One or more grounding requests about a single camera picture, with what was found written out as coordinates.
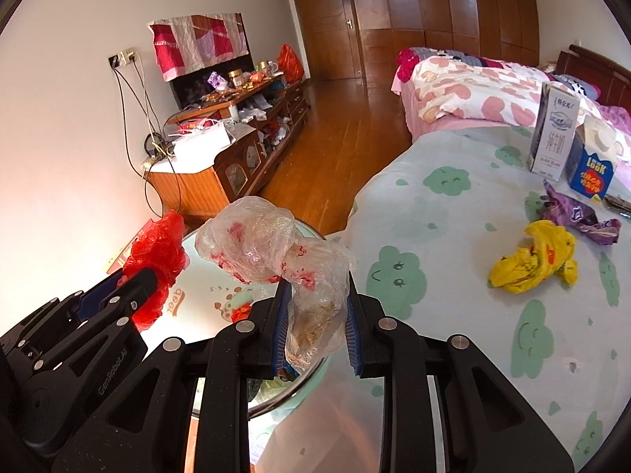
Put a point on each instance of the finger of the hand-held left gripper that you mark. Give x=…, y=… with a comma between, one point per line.
x=96, y=295
x=113, y=350

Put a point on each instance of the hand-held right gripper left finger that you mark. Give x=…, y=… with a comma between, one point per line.
x=280, y=335

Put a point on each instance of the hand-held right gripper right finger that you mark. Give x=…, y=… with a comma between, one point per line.
x=354, y=340

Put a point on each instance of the red plastic bag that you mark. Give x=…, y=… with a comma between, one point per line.
x=157, y=251

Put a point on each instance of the light green round basin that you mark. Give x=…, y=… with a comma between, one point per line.
x=207, y=300

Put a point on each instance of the clear bag with red print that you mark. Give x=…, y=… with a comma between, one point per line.
x=246, y=236

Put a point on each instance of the green cloud print bedsheet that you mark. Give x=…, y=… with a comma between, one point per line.
x=468, y=330

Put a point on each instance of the wooden TV cabinet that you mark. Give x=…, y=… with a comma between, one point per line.
x=197, y=189

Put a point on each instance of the white flat box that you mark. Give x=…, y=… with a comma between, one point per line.
x=202, y=140

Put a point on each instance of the yellow plastic bag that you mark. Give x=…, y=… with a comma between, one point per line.
x=532, y=256

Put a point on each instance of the black television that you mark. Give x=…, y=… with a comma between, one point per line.
x=197, y=91

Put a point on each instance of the pink bed sheet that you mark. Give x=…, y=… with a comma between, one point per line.
x=419, y=120

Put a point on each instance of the purple foil packet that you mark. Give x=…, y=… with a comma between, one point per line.
x=215, y=80

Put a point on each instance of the dark foil snack wrapper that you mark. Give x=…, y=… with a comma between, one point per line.
x=574, y=214

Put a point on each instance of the gold lidded jar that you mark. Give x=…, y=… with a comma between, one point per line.
x=237, y=78

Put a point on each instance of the white mug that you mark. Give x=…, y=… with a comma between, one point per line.
x=268, y=67

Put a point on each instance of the red gift bag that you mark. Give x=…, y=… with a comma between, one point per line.
x=291, y=64

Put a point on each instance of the red and pink cover cloth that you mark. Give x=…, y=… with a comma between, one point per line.
x=192, y=42

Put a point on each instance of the pink heart print quilt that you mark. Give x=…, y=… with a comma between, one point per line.
x=473, y=93

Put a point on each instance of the dark pink blanket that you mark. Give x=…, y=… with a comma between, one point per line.
x=407, y=65

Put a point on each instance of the white milk carton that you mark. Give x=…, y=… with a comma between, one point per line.
x=552, y=133

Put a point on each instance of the small dark patterned wrapper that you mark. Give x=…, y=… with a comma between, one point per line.
x=618, y=204

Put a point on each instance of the wooden door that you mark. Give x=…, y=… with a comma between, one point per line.
x=325, y=24

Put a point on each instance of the wooden wardrobe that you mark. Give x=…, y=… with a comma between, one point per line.
x=443, y=15

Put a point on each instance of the purple blanket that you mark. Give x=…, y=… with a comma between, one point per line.
x=617, y=118

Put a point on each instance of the wooden headboard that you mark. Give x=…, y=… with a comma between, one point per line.
x=591, y=66

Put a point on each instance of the wall socket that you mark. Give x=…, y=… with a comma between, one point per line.
x=123, y=57

